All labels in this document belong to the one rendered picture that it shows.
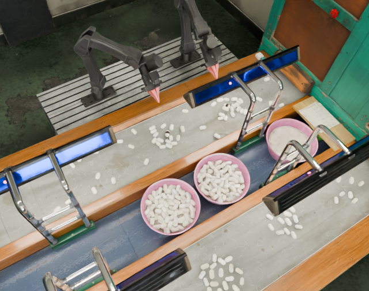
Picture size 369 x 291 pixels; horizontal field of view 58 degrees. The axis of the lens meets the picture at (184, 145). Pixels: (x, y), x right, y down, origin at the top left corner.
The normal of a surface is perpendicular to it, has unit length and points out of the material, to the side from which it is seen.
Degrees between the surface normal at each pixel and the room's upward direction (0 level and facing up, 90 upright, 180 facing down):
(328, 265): 0
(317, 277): 0
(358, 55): 90
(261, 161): 0
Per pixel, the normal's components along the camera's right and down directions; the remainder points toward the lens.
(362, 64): -0.86, 0.41
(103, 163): 0.05, -0.53
